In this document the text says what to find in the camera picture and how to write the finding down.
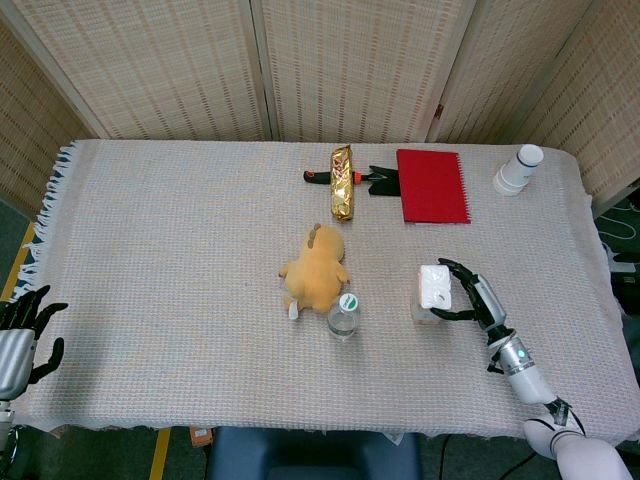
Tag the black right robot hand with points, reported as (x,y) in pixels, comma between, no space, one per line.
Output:
(485,300)

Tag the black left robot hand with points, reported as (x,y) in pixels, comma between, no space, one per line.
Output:
(20,340)

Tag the white tissue pack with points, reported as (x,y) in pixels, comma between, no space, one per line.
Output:
(435,287)

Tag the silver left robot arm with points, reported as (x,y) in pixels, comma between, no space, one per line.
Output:
(4,420)

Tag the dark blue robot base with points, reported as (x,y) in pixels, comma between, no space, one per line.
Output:
(310,455)

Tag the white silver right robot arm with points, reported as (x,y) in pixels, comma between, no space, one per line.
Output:
(530,375)

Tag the small orange box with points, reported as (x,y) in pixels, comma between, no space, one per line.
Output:
(200,437)

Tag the red spiral notebook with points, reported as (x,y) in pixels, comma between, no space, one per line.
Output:
(432,187)

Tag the white cylindrical bottle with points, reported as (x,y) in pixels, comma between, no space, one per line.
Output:
(515,172)

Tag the clear water bottle green label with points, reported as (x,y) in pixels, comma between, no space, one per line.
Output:
(344,317)

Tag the black tool with orange band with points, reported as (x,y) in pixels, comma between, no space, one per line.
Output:
(382,180)

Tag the woven beige tablecloth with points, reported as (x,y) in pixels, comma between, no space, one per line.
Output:
(175,275)

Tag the yellow plush toy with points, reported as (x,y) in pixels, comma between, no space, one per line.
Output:
(317,270)

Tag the gold foil snack pack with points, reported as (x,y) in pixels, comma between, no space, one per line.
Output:
(342,182)

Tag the woven rattan folding screen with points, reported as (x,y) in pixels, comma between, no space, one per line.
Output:
(165,65)

